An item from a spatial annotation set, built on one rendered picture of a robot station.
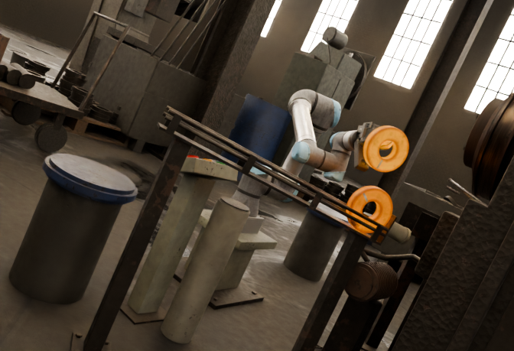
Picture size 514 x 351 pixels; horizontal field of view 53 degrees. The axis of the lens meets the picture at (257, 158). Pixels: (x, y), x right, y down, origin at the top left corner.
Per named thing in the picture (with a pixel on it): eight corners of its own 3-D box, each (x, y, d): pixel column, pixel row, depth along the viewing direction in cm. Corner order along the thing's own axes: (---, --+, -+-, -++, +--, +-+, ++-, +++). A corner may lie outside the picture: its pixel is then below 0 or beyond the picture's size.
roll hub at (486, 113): (484, 175, 209) (517, 112, 206) (468, 164, 186) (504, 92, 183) (471, 170, 212) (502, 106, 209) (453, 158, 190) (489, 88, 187)
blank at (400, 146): (418, 141, 173) (412, 138, 176) (383, 118, 167) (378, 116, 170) (393, 180, 174) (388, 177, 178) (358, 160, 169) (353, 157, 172)
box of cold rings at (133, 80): (162, 138, 600) (192, 69, 591) (214, 170, 544) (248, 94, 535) (69, 112, 503) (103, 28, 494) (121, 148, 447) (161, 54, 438)
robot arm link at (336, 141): (341, 156, 206) (347, 136, 207) (356, 156, 196) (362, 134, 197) (325, 149, 204) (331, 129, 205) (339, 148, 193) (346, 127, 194)
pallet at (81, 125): (95, 120, 524) (112, 79, 519) (136, 149, 472) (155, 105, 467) (-29, 84, 433) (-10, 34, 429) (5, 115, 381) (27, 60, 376)
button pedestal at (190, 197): (177, 319, 196) (244, 171, 190) (128, 325, 177) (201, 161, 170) (151, 296, 206) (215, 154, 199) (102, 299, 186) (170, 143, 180)
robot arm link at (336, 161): (311, 173, 200) (320, 146, 201) (336, 183, 203) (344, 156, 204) (320, 173, 192) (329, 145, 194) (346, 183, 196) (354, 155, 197)
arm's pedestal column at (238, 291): (152, 261, 240) (174, 211, 237) (205, 259, 273) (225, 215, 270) (213, 310, 218) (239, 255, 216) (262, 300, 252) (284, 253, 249)
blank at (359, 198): (360, 242, 168) (356, 238, 172) (400, 218, 170) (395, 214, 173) (342, 203, 163) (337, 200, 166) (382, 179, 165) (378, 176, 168)
